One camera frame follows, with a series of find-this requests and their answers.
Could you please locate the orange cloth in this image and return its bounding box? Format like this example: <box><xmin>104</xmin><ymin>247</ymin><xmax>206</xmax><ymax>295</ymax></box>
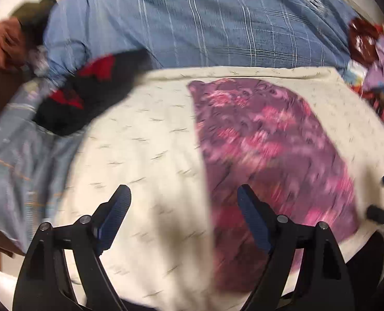
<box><xmin>0</xmin><ymin>18</ymin><xmax>27</xmax><ymax>70</ymax></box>

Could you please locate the olive green cloth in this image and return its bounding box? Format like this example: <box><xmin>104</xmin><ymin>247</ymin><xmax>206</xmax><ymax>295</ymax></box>
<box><xmin>11</xmin><ymin>0</ymin><xmax>57</xmax><ymax>27</ymax></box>

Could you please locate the purple floral shirt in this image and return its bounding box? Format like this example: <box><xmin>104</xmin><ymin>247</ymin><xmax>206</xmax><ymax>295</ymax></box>
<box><xmin>188</xmin><ymin>79</ymin><xmax>359</xmax><ymax>293</ymax></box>

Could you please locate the cream floral cloth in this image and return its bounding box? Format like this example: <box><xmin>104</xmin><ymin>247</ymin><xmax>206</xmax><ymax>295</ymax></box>
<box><xmin>56</xmin><ymin>67</ymin><xmax>384</xmax><ymax>310</ymax></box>

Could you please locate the grey striped bedsheet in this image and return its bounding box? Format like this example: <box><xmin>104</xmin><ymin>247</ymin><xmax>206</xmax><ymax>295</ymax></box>
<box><xmin>0</xmin><ymin>79</ymin><xmax>85</xmax><ymax>252</ymax></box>

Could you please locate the black and red sweater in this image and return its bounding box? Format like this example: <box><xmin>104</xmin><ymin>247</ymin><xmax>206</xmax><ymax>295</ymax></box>
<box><xmin>33</xmin><ymin>48</ymin><xmax>152</xmax><ymax>136</ymax></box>

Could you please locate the blue plaid blanket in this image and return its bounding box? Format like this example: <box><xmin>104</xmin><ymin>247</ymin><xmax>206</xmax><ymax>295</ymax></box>
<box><xmin>44</xmin><ymin>0</ymin><xmax>357</xmax><ymax>73</ymax></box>

